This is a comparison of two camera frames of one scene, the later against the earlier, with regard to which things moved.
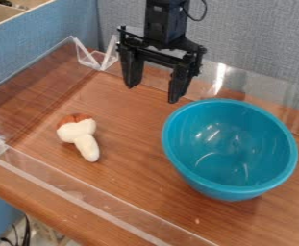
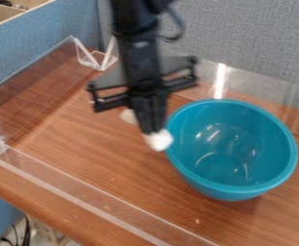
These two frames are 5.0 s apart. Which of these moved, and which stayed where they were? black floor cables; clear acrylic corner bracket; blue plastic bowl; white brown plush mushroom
Moved: white brown plush mushroom
Stayed: black floor cables; blue plastic bowl; clear acrylic corner bracket
